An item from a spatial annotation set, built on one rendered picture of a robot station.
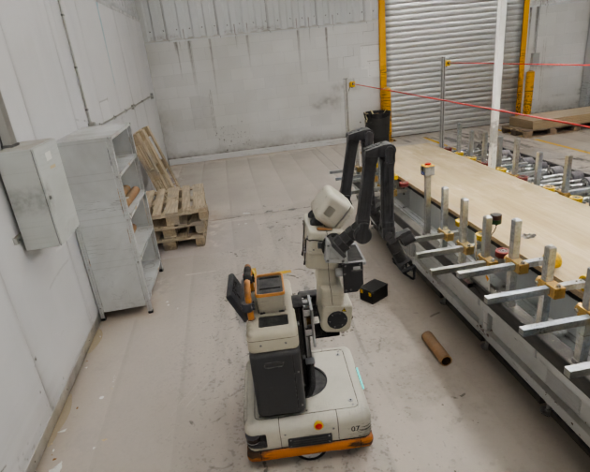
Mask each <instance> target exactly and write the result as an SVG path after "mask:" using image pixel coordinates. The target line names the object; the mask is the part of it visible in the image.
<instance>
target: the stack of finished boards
mask: <svg viewBox="0 0 590 472"><path fill-rule="evenodd" d="M527 115H532V116H537V117H542V118H548V119H553V120H558V121H564V122H569V123H574V124H583V123H590V106H589V107H581V108H575V109H567V110H560V111H547V112H540V113H532V114H527ZM509 125H514V126H518V127H522V128H527V129H532V130H536V129H542V128H549V127H556V126H563V125H568V124H563V123H557V122H553V121H548V120H542V119H538V118H532V117H527V116H522V115H518V116H511V117H509Z"/></svg>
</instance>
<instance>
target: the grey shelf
mask: <svg viewBox="0 0 590 472"><path fill-rule="evenodd" d="M129 129H130V130H129ZM127 130H128V133H127ZM130 134H131V135H130ZM128 135H129V137H128ZM131 138H132V139H131ZM129 139H130V140H129ZM130 142H131V145H130ZM132 142H133V143H132ZM56 143H57V147H58V150H59V154H60V156H61V160H62V163H63V167H64V170H65V174H66V179H67V182H68V186H69V189H70V193H71V196H72V199H73V202H74V205H75V209H76V212H77V216H78V218H79V222H80V224H79V225H78V227H77V228H76V229H75V231H76V234H77V238H78V241H79V245H80V248H81V253H82V256H83V260H84V263H85V266H86V270H87V272H88V276H89V279H90V283H91V286H92V289H93V292H94V295H95V299H96V304H97V308H98V311H99V314H100V317H101V321H105V320H106V319H107V317H105V315H104V313H105V312H110V311H116V310H122V309H128V308H134V307H140V306H145V305H147V309H148V313H149V314H151V313H153V312H154V309H153V307H152V303H151V296H152V289H153V287H154V285H155V280H156V277H157V274H158V270H159V271H160V272H163V271H164V269H163V267H162V262H161V258H160V254H159V250H158V246H157V241H156V237H155V230H154V225H153V221H152V217H151V213H150V209H149V204H148V200H147V196H146V191H145V187H144V183H143V179H142V175H141V170H140V163H139V159H138V155H137V150H136V146H135V141H134V138H133V133H132V129H131V125H130V122H128V123H120V124H111V125H96V126H88V127H82V128H80V129H78V130H76V131H74V132H72V133H70V134H68V135H66V136H64V137H62V138H61V139H60V140H57V141H56ZM106 143H107V145H106ZM133 146H134V147H133ZM107 147H108V149H107ZM131 147H132V149H131ZM108 150H109V152H108ZM132 151H133V154H132ZM109 154H110V156H109ZM110 158H111V160H110ZM134 159H135V161H134ZM135 163H136V166H135ZM137 163H138V164H137ZM136 168H137V169H136ZM137 172H138V173H137ZM138 175H139V178H138ZM139 180H140V181H139ZM124 185H129V186H130V188H132V187H133V186H137V187H138V188H139V189H141V190H140V192H139V194H138V195H137V196H136V197H135V199H134V200H133V202H132V203H131V204H130V206H129V207H128V206H127V202H126V198H125V191H124V188H123V186H124ZM117 188H118V190H117ZM120 191H121V192H120ZM118 192H119V194H118ZM119 196H120V198H119ZM142 197H143V198H142ZM120 200H121V201H120ZM143 201H144V202H143ZM121 203H122V206H121ZM144 204H145V207H144ZM146 204H147V205H146ZM124 205H125V206H124ZM122 207H123V210H122ZM147 208H148V209H147ZM145 209H146V211H145ZM123 211H124V213H123ZM146 213H147V214H146ZM147 216H148V219H147ZM148 221H149V223H148ZM132 224H135V225H136V226H137V229H136V231H135V233H134V229H133V226H132ZM149 225H150V226H149ZM127 230H128V232H127ZM128 233H129V236H128ZM151 233H152V235H151ZM131 235H132V236H131ZM129 237H130V240H129ZM152 237H153V239H152ZM130 241H131V243H130ZM153 242H154V243H153ZM154 246H155V247H154ZM157 253H158V254H157ZM155 254H156V255H155ZM156 258H157V259H156ZM89 261H90V263H89ZM90 264H91V266H90ZM160 265H161V266H160ZM103 310H104V312H103Z"/></svg>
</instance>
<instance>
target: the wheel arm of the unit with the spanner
mask: <svg viewBox="0 0 590 472"><path fill-rule="evenodd" d="M495 260H497V261H498V264H502V263H506V262H504V260H503V259H502V258H495ZM485 266H486V261H484V260H479V261H473V262H467V263H461V264H455V265H450V266H444V267H438V268H433V269H430V275H431V276H433V275H439V274H444V273H455V272H457V271H462V270H468V269H474V268H479V267H485Z"/></svg>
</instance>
